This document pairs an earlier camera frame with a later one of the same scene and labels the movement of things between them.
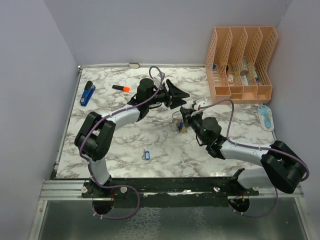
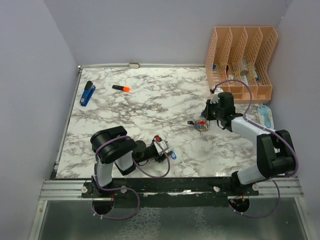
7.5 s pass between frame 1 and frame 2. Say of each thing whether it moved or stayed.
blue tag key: moved
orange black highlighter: stayed
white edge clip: stayed
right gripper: moved
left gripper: moved
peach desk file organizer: stayed
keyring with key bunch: moved
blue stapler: stayed
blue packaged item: stayed
